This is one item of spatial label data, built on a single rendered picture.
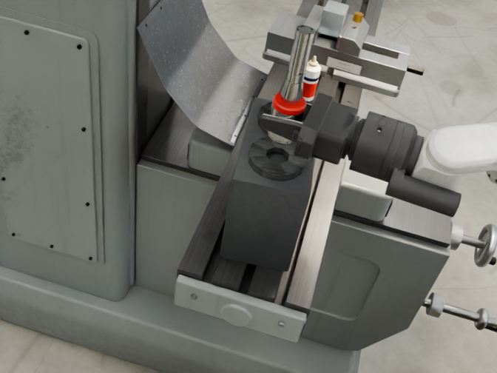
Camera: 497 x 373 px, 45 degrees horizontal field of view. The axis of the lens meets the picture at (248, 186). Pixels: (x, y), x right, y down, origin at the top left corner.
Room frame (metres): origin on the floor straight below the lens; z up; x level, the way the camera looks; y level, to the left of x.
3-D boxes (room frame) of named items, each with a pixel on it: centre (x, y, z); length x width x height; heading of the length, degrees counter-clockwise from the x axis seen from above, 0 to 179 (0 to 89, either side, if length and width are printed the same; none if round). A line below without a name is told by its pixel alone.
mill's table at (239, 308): (1.19, -0.11, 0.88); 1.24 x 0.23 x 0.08; 172
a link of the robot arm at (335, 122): (0.69, -0.12, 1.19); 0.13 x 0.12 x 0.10; 167
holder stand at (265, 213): (0.76, -0.04, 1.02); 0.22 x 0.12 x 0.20; 178
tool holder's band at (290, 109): (0.71, -0.04, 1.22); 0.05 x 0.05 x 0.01
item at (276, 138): (0.71, -0.04, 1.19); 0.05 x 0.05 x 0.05
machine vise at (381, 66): (1.35, -0.16, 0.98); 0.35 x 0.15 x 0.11; 79
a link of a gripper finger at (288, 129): (0.68, -0.03, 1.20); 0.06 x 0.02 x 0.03; 77
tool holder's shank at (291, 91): (0.71, -0.04, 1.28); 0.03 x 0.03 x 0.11
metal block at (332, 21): (1.35, -0.13, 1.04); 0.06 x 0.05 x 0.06; 169
